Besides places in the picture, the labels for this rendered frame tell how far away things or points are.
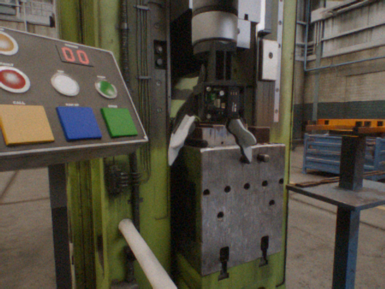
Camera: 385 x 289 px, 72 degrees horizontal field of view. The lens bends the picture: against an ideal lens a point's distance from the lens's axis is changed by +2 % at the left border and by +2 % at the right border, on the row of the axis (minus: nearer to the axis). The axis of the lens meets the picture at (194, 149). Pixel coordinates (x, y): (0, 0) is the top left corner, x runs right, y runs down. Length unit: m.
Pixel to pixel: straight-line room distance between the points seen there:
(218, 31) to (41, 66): 0.39
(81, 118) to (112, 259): 0.63
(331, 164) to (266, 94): 3.66
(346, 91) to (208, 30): 9.32
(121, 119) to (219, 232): 0.54
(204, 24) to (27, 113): 0.35
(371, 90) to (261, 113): 8.14
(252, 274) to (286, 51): 1.00
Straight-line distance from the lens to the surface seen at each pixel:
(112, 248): 1.07
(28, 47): 0.68
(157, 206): 1.06
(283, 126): 1.37
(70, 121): 0.59
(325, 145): 4.88
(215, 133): 0.95
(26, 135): 0.54
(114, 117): 0.65
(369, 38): 9.79
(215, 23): 0.44
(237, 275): 1.11
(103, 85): 0.70
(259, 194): 1.04
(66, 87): 0.64
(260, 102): 1.26
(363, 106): 9.39
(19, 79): 0.61
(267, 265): 1.20
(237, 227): 1.02
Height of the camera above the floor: 1.02
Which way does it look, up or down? 7 degrees down
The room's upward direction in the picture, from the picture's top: straight up
